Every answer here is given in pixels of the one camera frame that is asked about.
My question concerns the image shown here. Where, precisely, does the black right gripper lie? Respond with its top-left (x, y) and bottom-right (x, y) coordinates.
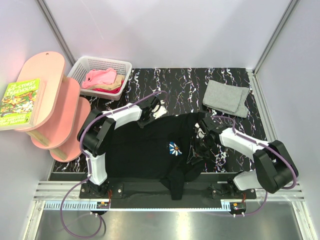
top-left (186, 136), bottom-right (217, 165)

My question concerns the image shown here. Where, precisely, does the black t shirt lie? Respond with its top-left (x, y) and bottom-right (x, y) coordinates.
top-left (105, 112), bottom-right (206, 201)

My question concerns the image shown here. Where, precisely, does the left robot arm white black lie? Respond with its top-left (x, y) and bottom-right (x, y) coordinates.
top-left (77, 96), bottom-right (162, 198)

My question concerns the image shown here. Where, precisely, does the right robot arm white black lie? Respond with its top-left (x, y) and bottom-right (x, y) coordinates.
top-left (192, 116), bottom-right (299, 199)

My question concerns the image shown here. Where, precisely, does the magenta garment in basket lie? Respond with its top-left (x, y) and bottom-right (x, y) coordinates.
top-left (100, 87), bottom-right (121, 94)

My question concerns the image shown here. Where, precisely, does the beige garment in basket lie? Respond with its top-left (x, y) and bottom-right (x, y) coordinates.
top-left (93, 75), bottom-right (125, 92)

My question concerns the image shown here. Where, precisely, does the folded grey t shirt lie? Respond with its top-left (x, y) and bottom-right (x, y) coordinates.
top-left (202, 80), bottom-right (250, 118)

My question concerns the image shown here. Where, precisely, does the white plastic laundry basket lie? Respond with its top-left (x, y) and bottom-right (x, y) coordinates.
top-left (67, 56), bottom-right (132, 101)

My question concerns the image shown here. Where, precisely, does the pink garment in basket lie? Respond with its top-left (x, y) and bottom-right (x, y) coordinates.
top-left (81, 68), bottom-right (117, 89)

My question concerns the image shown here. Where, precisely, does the pink tiered shelf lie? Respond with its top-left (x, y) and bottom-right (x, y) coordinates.
top-left (17, 51), bottom-right (91, 163)

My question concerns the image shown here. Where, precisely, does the green treehouse book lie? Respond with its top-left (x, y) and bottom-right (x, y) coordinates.
top-left (0, 78), bottom-right (46, 131)

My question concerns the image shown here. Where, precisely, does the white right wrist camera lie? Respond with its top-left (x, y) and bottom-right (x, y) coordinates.
top-left (194, 123), bottom-right (206, 139)

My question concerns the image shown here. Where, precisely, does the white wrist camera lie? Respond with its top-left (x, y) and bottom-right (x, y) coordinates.
top-left (194, 123), bottom-right (206, 139)
top-left (151, 100), bottom-right (168, 119)

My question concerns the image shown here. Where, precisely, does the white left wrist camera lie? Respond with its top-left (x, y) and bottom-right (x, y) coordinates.
top-left (151, 100), bottom-right (168, 119)

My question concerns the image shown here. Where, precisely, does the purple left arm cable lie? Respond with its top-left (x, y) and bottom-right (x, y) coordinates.
top-left (59, 90), bottom-right (168, 237)

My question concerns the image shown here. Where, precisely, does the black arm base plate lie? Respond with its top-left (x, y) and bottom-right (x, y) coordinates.
top-left (79, 173), bottom-right (257, 211)

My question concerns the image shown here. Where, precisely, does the aluminium frame rail front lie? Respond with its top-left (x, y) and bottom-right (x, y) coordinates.
top-left (34, 181), bottom-right (304, 212)

